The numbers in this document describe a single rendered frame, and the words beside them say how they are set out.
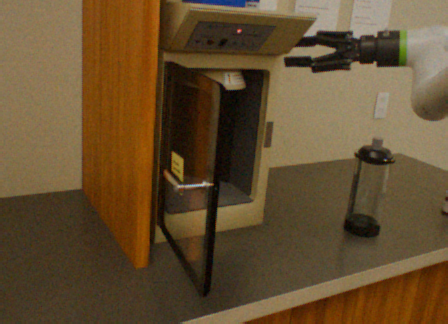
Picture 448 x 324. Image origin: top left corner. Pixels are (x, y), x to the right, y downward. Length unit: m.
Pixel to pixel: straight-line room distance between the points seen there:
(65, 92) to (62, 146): 0.16
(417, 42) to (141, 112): 0.69
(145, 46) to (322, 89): 1.09
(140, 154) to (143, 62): 0.19
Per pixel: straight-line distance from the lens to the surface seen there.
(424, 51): 1.25
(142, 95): 0.94
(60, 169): 1.50
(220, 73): 1.15
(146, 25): 0.93
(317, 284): 1.10
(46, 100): 1.44
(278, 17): 1.04
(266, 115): 1.21
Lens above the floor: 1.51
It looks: 17 degrees down
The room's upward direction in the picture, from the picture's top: 5 degrees clockwise
